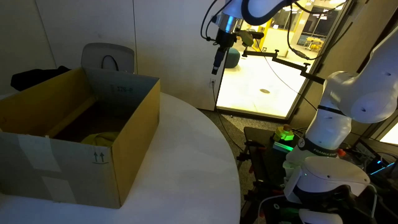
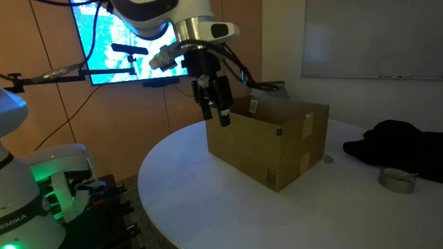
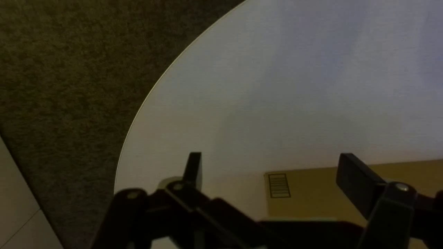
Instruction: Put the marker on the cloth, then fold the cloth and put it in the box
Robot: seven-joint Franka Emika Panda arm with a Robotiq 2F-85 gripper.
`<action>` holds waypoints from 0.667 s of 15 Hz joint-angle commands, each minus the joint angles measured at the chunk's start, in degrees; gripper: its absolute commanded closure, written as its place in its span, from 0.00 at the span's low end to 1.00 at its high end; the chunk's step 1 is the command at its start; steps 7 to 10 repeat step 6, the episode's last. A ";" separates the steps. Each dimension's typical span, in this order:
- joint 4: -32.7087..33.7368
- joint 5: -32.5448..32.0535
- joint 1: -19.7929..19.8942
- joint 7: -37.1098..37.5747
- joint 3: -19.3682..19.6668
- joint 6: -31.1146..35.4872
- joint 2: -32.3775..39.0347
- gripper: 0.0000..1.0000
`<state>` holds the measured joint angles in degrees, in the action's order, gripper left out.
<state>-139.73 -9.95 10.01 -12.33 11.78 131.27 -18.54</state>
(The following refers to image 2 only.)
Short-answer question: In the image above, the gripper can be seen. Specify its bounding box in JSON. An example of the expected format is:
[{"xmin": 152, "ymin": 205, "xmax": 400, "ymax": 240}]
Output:
[{"xmin": 181, "ymin": 48, "xmax": 235, "ymax": 127}]

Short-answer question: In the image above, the brown cardboard box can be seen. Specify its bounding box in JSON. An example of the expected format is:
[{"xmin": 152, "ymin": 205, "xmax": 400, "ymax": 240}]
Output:
[{"xmin": 205, "ymin": 95, "xmax": 330, "ymax": 192}]

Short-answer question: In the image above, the black cloth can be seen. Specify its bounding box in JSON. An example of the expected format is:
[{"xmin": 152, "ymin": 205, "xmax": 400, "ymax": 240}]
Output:
[{"xmin": 343, "ymin": 120, "xmax": 443, "ymax": 183}]

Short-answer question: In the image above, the black bar under screen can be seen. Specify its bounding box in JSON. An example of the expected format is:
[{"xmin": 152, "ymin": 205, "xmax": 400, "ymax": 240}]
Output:
[{"xmin": 142, "ymin": 77, "xmax": 181, "ymax": 88}]

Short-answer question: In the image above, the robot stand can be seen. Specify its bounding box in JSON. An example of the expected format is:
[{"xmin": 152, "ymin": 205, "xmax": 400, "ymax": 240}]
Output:
[{"xmin": 37, "ymin": 174, "xmax": 143, "ymax": 249}]

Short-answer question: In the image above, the whiteboard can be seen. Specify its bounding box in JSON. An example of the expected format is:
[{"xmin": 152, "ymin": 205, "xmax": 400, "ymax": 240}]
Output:
[{"xmin": 301, "ymin": 0, "xmax": 443, "ymax": 80}]

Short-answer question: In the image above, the grey tape roll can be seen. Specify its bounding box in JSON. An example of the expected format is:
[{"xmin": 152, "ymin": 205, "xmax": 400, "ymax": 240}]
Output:
[{"xmin": 378, "ymin": 167, "xmax": 418, "ymax": 194}]

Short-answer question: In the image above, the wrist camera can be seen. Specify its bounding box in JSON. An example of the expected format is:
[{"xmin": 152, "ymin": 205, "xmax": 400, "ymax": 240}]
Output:
[{"xmin": 149, "ymin": 45, "xmax": 181, "ymax": 72}]

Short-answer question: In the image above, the wall screen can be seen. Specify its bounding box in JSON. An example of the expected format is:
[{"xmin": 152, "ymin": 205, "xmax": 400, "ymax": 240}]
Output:
[{"xmin": 70, "ymin": 0, "xmax": 189, "ymax": 85}]

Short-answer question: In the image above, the camera on mount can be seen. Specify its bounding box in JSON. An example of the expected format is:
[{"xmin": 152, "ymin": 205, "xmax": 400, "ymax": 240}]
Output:
[{"xmin": 0, "ymin": 43, "xmax": 150, "ymax": 94}]

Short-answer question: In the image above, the black cable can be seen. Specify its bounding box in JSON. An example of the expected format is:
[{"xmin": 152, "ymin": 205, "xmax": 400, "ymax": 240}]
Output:
[{"xmin": 34, "ymin": 55, "xmax": 129, "ymax": 151}]

